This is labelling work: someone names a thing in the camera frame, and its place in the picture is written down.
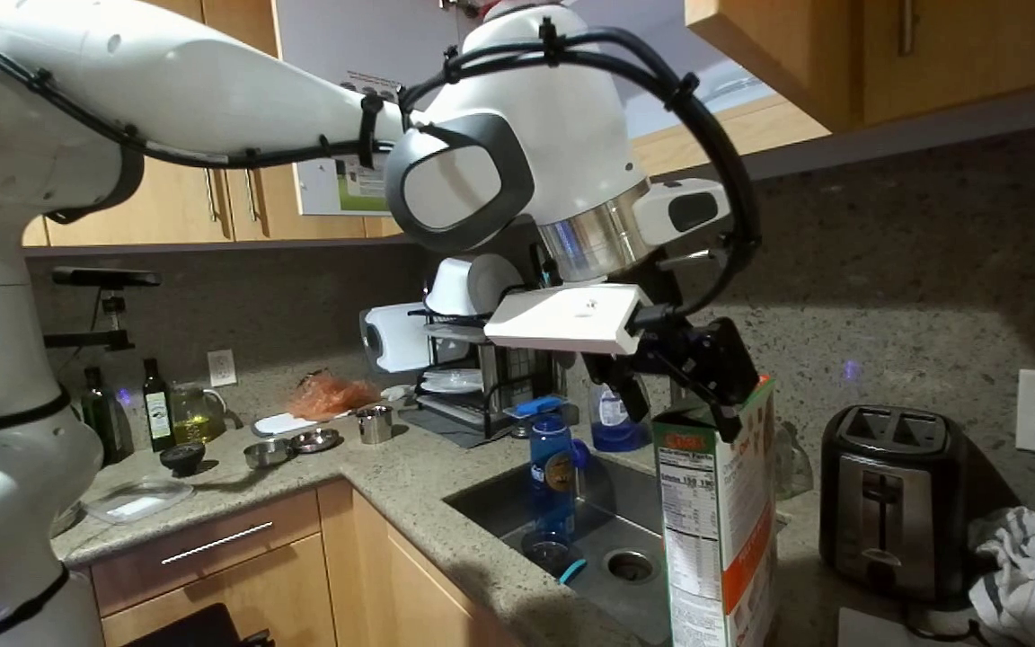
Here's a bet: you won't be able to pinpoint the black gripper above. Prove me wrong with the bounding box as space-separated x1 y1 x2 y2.
612 311 757 440

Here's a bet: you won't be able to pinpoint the green cereal box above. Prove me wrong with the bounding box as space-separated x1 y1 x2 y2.
650 377 775 647

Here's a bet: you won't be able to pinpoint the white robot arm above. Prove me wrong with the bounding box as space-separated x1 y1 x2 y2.
0 0 757 647

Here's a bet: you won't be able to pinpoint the wooden upper right cabinet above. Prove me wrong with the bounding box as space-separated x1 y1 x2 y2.
685 0 1035 128

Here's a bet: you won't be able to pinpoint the blue water bottle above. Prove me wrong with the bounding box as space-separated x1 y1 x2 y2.
515 394 583 541

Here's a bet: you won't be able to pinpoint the clear glass soap dispenser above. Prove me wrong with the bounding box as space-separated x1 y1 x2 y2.
775 421 811 499

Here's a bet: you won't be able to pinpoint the steel kitchen sink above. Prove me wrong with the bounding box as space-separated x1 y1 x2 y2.
449 458 669 647

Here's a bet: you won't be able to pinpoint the black dish drying rack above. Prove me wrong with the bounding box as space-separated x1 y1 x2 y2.
404 309 561 449

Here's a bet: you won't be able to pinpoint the black silver toaster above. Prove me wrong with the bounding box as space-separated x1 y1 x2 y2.
818 401 978 608

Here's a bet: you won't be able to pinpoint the white bowl on rack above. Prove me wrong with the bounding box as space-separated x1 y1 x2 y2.
422 253 519 317

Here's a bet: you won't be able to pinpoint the small steel cup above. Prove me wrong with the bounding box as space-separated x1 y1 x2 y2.
355 406 396 440

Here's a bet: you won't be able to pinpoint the orange plastic bag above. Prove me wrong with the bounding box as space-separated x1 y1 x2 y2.
286 371 377 421

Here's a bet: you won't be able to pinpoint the white crumpled cloth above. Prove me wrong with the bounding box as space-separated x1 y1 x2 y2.
969 507 1035 647

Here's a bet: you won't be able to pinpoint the dark olive oil bottle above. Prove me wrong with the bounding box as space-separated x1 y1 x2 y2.
143 357 171 452

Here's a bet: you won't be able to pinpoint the wooden upper left cabinets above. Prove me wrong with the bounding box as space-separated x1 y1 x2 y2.
20 0 397 252

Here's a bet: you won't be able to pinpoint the dark wine bottle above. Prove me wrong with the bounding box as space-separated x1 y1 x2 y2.
81 367 131 462

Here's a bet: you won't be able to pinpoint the wooden lower drawer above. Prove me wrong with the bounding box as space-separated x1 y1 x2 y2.
89 492 327 615

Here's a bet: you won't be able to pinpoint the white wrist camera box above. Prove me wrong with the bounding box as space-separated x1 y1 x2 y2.
485 285 643 357

